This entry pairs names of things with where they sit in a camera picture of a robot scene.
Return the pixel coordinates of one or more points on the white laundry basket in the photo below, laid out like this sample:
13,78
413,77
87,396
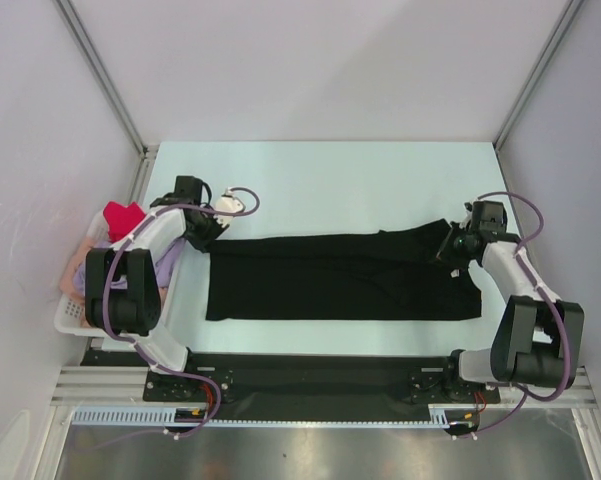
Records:
159,237

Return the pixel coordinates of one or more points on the black t shirt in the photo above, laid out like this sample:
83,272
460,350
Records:
386,276

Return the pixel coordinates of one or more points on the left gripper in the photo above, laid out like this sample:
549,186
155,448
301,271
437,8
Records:
203,244

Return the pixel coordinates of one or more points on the white slotted cable duct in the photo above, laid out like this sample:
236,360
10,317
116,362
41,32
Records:
174,417

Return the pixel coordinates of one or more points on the aluminium front rail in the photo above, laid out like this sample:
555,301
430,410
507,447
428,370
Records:
124,386

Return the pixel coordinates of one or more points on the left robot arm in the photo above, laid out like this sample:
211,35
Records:
123,281

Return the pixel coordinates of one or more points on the pink t shirt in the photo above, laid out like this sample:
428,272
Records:
70,317

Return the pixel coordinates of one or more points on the left aluminium corner post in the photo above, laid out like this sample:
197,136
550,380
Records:
89,51

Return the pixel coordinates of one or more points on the red t shirt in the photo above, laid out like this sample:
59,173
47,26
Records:
122,219

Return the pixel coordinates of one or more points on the lilac t shirt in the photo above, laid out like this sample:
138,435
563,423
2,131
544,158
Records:
163,267

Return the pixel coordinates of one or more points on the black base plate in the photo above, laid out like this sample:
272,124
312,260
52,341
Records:
302,388

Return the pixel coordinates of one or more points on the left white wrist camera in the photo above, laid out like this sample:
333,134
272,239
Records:
227,207

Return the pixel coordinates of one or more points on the aluminium corner post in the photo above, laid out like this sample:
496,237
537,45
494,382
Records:
89,51
548,52

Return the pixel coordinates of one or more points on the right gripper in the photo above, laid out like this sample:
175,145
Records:
445,250

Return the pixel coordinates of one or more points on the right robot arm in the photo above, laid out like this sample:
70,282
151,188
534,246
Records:
536,346

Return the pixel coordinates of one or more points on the right aluminium corner post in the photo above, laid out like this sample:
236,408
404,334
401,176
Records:
548,52

